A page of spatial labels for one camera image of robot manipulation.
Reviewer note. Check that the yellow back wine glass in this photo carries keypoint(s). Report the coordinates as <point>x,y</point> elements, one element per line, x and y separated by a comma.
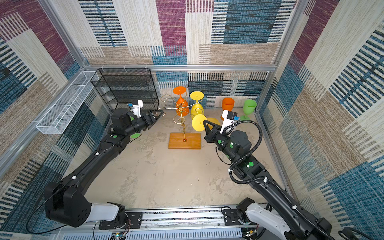
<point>197,108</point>

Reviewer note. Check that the orange back wine glass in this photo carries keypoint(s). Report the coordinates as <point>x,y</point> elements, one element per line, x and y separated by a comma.
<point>181,103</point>

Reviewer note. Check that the green wine glass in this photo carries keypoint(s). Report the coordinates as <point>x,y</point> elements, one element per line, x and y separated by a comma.
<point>136,134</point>
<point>248,108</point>

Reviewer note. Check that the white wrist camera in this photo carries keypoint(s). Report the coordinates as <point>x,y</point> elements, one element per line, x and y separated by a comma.
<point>230,118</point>
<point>136,109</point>

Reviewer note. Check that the orange front wine glass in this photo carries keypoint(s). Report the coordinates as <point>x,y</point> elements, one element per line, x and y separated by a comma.
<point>228,104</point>

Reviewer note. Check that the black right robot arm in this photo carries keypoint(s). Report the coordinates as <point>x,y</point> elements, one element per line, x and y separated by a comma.
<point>292,221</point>

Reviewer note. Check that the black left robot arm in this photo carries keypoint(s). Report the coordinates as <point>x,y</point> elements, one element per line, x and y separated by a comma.
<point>65,201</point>

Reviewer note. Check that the yellow wine glass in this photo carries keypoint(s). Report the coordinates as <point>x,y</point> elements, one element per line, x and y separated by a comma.
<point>197,108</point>
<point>198,120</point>

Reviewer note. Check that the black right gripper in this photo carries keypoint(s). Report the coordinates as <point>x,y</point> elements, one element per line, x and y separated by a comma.
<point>210,137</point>

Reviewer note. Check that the white mesh wall basket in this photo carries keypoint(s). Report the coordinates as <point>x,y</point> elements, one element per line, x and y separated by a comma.
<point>59,116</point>

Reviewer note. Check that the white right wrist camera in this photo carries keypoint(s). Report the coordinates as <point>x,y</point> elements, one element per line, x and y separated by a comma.
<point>230,118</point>

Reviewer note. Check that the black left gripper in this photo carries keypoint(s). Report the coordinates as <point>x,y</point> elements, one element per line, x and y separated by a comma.
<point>150,118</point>

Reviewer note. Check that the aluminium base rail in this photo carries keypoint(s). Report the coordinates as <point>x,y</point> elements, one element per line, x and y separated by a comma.
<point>206,223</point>

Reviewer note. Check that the yellow front wine glass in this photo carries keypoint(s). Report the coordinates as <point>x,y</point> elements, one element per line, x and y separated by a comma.
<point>198,120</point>

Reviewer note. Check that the orange wine glass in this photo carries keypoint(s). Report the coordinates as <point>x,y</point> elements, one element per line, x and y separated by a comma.
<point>181,103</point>
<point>228,104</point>

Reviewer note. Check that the black mesh shelf rack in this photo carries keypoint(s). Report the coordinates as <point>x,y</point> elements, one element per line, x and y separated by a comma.
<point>121,87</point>

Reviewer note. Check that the gold wire wine glass rack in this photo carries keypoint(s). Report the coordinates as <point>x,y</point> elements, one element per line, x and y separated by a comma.
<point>183,140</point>

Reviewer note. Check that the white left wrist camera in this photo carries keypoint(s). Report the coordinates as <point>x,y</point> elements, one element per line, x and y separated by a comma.
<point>136,109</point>

